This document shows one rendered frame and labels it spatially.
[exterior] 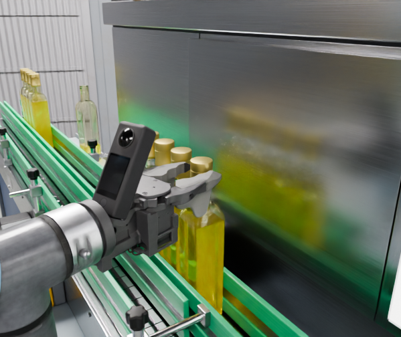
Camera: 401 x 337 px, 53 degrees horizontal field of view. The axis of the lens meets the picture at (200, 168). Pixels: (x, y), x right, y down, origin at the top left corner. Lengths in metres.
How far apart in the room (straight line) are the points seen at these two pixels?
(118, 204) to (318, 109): 0.29
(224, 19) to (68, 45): 3.13
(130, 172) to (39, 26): 3.39
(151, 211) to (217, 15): 0.39
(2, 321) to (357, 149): 0.44
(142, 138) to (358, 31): 0.29
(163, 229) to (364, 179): 0.26
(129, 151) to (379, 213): 0.32
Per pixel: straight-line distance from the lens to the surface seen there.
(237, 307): 0.70
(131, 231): 0.52
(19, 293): 0.43
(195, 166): 0.59
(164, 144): 0.68
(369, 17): 0.54
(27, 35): 3.84
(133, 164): 0.48
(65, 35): 3.81
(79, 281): 0.85
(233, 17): 0.72
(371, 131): 0.53
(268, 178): 0.67
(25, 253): 0.43
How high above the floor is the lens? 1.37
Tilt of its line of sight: 21 degrees down
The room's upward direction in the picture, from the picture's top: straight up
